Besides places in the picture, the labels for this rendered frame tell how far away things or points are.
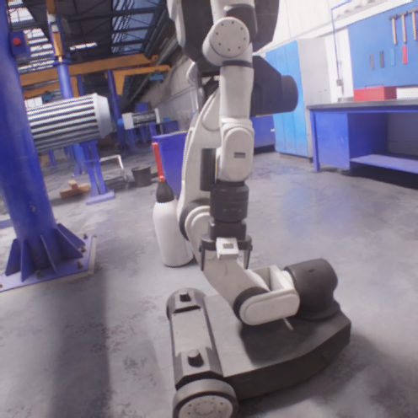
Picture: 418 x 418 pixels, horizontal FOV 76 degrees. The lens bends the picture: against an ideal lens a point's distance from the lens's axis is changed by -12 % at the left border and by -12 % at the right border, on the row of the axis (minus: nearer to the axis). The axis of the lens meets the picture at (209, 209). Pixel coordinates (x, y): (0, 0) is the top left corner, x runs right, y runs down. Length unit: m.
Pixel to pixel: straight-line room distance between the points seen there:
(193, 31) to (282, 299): 0.83
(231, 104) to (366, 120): 3.16
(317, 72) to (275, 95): 3.82
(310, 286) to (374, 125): 2.97
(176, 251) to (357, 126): 2.52
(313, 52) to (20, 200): 4.03
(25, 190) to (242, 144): 1.88
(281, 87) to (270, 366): 0.82
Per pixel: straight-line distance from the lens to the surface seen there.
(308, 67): 4.59
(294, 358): 1.02
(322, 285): 1.09
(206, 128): 0.79
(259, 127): 5.84
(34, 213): 2.34
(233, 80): 0.64
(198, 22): 0.81
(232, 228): 0.69
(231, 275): 0.97
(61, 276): 2.24
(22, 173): 2.30
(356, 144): 3.63
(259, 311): 1.01
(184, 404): 0.95
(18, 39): 2.44
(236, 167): 0.62
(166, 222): 1.84
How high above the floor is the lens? 0.91
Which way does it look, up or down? 18 degrees down
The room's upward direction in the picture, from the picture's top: 9 degrees counter-clockwise
